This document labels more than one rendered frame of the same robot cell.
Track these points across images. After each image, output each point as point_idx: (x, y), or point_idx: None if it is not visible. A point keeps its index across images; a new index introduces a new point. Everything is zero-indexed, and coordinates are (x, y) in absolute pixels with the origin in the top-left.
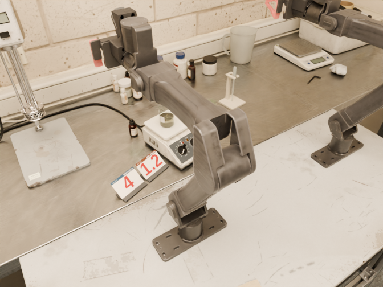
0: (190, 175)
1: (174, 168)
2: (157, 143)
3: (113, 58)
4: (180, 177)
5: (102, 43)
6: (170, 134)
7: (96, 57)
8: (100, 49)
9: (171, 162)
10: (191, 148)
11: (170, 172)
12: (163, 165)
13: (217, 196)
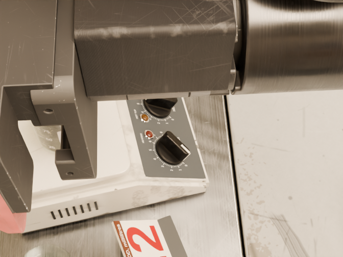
0: (234, 180)
1: (185, 205)
2: (94, 203)
3: (90, 110)
4: (228, 208)
5: (68, 85)
6: (117, 147)
7: (28, 190)
8: (18, 132)
9: (163, 201)
10: (172, 127)
11: (197, 224)
12: (160, 229)
13: (336, 157)
